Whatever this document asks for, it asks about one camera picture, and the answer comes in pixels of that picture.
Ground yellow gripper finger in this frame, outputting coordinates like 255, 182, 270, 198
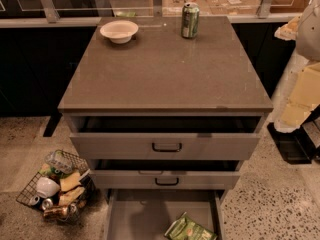
274, 16, 300, 41
274, 63, 320, 133

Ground green jalapeno chip bag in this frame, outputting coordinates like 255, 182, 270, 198
164, 212, 217, 240

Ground grey drawer cabinet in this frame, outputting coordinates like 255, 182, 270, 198
57, 15, 274, 240

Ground white bowl on counter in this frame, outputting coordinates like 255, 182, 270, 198
100, 20, 139, 44

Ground middle grey drawer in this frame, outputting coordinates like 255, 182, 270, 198
91, 160, 240, 190

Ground grey drawer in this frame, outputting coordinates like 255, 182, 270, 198
66, 115, 263, 160
102, 189, 226, 240
91, 160, 240, 190

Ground bottom grey drawer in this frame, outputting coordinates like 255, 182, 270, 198
102, 189, 226, 240

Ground top grey drawer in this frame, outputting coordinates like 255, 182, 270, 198
66, 115, 263, 160

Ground brown chip bag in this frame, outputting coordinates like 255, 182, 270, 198
43, 206, 69, 220

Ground green soda can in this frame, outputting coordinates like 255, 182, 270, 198
181, 2, 200, 38

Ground yellow sponge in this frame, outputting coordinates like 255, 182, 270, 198
60, 171, 80, 192

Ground clear plastic bottle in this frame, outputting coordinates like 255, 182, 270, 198
45, 150, 73, 174

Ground white bowl in basket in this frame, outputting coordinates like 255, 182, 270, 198
36, 177, 60, 198

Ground silver can in basket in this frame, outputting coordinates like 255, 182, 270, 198
41, 198, 53, 211

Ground black wire basket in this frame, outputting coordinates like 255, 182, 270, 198
16, 150, 95, 224

